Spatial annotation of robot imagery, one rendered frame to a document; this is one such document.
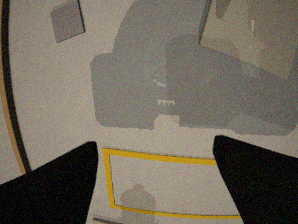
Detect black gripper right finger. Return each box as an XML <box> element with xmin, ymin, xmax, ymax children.
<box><xmin>212</xmin><ymin>135</ymin><xmax>298</xmax><ymax>224</ymax></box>

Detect brown flat bar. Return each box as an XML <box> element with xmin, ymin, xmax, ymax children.
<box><xmin>0</xmin><ymin>0</ymin><xmax>32</xmax><ymax>175</ymax></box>

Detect yellow rectangular outline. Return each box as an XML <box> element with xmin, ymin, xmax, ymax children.
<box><xmin>102</xmin><ymin>148</ymin><xmax>242</xmax><ymax>220</ymax></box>

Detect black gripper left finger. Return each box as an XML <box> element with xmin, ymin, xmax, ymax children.
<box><xmin>0</xmin><ymin>141</ymin><xmax>100</xmax><ymax>224</ymax></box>

